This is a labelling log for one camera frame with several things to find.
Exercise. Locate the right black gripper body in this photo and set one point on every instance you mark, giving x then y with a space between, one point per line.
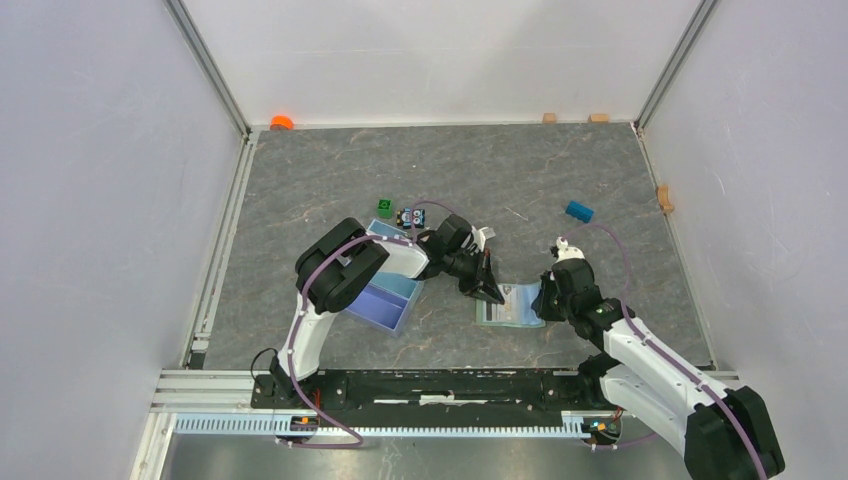
552 306

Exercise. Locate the aluminium frame rail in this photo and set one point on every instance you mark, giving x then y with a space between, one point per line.
310 425

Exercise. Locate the curved wooden piece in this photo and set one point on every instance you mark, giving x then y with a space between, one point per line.
664 200

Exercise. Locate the green toy cube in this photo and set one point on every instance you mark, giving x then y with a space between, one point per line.
385 208

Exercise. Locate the blue toy brick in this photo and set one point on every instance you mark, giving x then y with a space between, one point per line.
579 211

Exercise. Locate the orange round cap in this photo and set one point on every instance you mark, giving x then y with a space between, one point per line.
281 122

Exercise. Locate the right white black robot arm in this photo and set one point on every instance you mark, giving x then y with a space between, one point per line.
720 432

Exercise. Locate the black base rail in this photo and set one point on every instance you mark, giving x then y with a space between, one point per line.
532 397

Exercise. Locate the green card holder wallet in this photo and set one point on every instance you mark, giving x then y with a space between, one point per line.
530 319

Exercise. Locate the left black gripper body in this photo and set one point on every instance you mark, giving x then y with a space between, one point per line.
466 268

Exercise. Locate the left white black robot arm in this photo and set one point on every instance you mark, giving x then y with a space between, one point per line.
335 270

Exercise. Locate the blue three-compartment organizer tray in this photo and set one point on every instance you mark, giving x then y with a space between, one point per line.
387 300

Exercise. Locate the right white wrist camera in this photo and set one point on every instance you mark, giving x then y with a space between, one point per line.
563 250

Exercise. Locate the black blue owl toy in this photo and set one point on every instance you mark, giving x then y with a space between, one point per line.
408 218

